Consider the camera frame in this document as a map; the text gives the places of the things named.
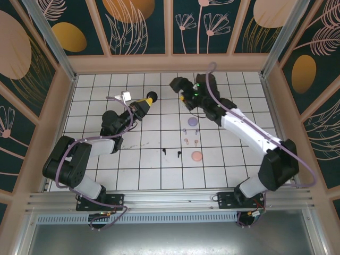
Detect grey metal panel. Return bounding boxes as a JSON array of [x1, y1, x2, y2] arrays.
[[25, 222, 319, 255]]

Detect aluminium table side rail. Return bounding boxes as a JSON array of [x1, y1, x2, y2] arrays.
[[39, 74, 78, 193], [259, 74, 296, 188]]

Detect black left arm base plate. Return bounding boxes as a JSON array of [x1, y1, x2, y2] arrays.
[[75, 193, 125, 212]]

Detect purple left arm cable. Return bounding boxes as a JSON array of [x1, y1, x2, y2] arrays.
[[54, 96, 133, 232]]

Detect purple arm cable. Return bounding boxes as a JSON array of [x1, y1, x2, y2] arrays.
[[206, 62, 317, 186], [54, 96, 133, 232]]

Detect aluminium mounting rail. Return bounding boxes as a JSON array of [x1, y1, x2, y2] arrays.
[[25, 190, 316, 213]]

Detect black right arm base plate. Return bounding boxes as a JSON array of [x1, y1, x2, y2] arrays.
[[217, 191, 266, 210]]

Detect aluminium frame post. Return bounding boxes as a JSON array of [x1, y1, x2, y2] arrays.
[[260, 0, 314, 79], [21, 0, 78, 82]]

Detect grey slotted cable duct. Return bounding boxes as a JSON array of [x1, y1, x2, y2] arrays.
[[36, 211, 240, 225]]

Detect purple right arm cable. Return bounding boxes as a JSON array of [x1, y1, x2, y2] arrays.
[[206, 62, 317, 186]]

